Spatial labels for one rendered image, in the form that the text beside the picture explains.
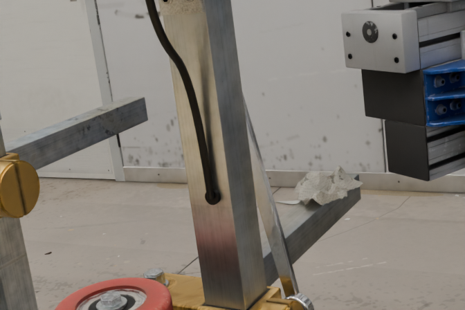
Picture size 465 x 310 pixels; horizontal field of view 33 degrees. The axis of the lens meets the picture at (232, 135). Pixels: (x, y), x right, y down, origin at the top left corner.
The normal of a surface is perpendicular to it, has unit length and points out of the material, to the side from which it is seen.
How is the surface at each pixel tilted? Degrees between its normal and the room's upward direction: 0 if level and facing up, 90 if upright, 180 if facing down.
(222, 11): 90
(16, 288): 90
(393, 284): 0
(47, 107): 90
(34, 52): 90
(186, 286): 0
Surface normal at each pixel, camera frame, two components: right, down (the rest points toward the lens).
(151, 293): -0.13, -0.96
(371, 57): -0.83, 0.24
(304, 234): 0.86, 0.02
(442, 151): 0.54, 0.14
